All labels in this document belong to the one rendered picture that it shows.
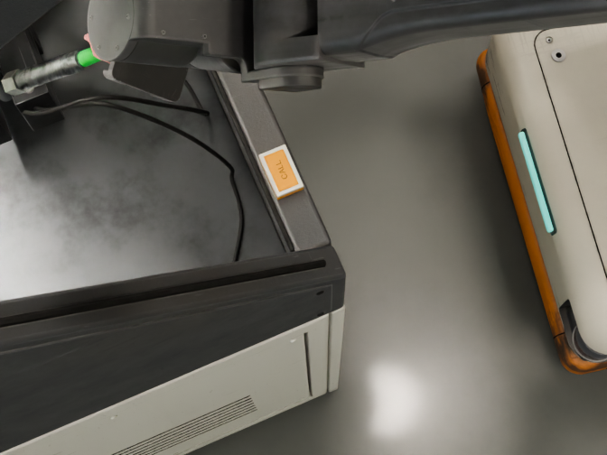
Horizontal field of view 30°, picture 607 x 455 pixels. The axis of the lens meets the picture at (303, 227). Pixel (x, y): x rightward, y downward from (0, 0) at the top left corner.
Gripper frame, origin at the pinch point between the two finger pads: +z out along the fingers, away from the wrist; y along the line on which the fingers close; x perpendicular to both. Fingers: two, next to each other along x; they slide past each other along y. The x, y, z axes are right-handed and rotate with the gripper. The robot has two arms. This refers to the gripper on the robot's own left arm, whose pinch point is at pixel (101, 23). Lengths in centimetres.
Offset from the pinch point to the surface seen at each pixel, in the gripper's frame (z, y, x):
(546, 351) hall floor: 38, 18, 130
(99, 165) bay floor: 31.4, 10.2, 23.3
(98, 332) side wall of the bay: -2.7, 24.7, 6.6
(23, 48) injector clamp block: 28.2, 0.9, 8.3
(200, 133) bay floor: 25.0, 3.2, 31.2
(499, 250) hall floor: 50, 2, 124
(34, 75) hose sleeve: 9.2, 5.1, 0.4
